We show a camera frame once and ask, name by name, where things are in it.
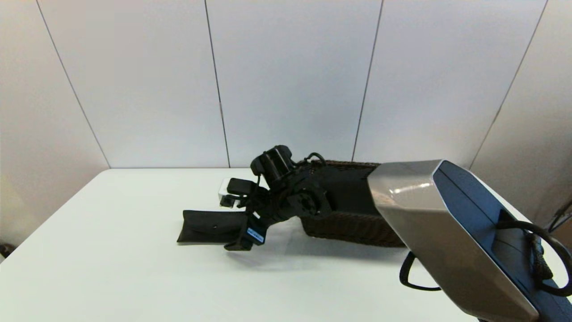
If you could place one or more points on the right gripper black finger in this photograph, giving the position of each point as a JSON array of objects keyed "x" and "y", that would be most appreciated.
[{"x": 239, "y": 246}]

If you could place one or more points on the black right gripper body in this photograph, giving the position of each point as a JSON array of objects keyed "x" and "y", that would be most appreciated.
[{"x": 268, "y": 212}]

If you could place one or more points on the black leather glasses case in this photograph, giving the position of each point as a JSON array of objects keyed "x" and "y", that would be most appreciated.
[{"x": 210, "y": 228}]

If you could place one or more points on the dark brown wicker basket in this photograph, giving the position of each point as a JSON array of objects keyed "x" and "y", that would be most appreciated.
[{"x": 353, "y": 228}]

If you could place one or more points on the small dark floor object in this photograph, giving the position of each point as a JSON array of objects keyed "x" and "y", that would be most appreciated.
[{"x": 6, "y": 250}]

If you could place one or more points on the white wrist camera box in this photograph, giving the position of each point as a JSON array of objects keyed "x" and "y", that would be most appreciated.
[{"x": 224, "y": 190}]

